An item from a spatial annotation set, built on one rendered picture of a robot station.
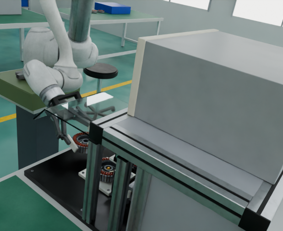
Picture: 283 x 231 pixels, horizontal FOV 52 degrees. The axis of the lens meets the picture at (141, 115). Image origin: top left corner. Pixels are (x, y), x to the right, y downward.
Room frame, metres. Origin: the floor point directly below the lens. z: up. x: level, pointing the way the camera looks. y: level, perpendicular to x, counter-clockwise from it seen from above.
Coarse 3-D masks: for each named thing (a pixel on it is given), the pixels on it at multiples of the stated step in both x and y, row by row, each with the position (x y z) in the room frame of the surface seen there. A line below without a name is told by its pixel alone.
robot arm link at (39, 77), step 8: (32, 64) 1.12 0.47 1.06; (40, 64) 1.13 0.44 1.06; (24, 72) 1.11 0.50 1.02; (32, 72) 1.09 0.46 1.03; (40, 72) 1.10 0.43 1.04; (48, 72) 1.12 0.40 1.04; (56, 72) 1.16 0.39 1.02; (32, 80) 1.08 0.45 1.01; (40, 80) 1.07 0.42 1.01; (48, 80) 1.08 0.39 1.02; (56, 80) 1.12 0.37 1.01; (32, 88) 1.08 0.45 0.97; (40, 88) 1.06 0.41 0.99
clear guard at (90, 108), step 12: (96, 96) 0.90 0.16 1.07; (108, 96) 0.91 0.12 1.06; (48, 108) 0.75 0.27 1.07; (60, 108) 0.77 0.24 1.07; (72, 108) 0.78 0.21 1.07; (84, 108) 0.79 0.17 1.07; (96, 108) 0.81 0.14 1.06; (108, 108) 0.82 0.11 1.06; (120, 108) 0.84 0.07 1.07; (72, 120) 0.71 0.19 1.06; (84, 120) 0.72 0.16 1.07; (84, 132) 0.66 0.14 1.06
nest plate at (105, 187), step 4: (80, 172) 0.84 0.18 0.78; (84, 172) 0.85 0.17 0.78; (84, 176) 0.82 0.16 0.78; (132, 176) 0.87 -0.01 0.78; (100, 184) 0.80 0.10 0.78; (104, 184) 0.80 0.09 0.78; (108, 184) 0.80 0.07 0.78; (100, 188) 0.78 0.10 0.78; (104, 188) 0.78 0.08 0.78; (108, 188) 0.78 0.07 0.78; (104, 192) 0.77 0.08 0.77; (108, 192) 0.76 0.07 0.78
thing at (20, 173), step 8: (40, 160) 0.92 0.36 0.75; (24, 168) 0.85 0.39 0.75; (8, 176) 0.80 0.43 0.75; (24, 176) 0.81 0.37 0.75; (32, 184) 0.78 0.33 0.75; (40, 192) 0.75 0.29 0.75; (48, 200) 0.72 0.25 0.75; (56, 208) 0.69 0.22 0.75; (64, 208) 0.70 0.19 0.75; (280, 208) 0.88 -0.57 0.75; (72, 216) 0.67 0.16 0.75; (280, 216) 0.83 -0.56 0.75; (80, 224) 0.64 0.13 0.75; (272, 224) 0.78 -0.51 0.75; (280, 224) 0.79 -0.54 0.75
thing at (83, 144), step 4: (80, 132) 1.01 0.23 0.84; (72, 136) 0.97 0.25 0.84; (76, 136) 0.98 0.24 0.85; (80, 136) 0.99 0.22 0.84; (84, 136) 1.00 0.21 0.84; (88, 136) 1.00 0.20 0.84; (76, 140) 0.94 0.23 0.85; (80, 140) 0.98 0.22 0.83; (84, 140) 0.98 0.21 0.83; (88, 140) 0.97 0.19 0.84; (76, 144) 0.92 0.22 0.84; (80, 144) 0.92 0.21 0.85; (84, 144) 0.93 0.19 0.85; (80, 148) 0.92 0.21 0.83; (84, 148) 0.91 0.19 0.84; (80, 152) 0.91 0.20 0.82; (84, 152) 0.91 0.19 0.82
